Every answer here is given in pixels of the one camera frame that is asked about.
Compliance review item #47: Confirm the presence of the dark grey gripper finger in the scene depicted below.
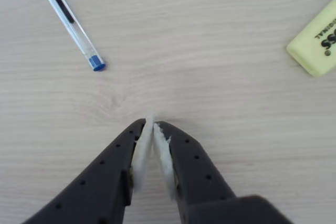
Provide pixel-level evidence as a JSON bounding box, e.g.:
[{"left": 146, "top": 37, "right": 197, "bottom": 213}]
[
  {"left": 153, "top": 121, "right": 299, "bottom": 224},
  {"left": 20, "top": 115, "right": 155, "bottom": 224}
]

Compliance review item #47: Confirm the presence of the blue capped clear ballpoint pen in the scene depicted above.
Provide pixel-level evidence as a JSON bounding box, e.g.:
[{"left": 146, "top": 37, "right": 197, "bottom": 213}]
[{"left": 33, "top": 0, "right": 107, "bottom": 72}]

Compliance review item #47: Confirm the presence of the yellow highlighter marker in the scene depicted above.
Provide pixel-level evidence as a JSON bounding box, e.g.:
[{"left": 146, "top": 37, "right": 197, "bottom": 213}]
[{"left": 286, "top": 0, "right": 336, "bottom": 78}]

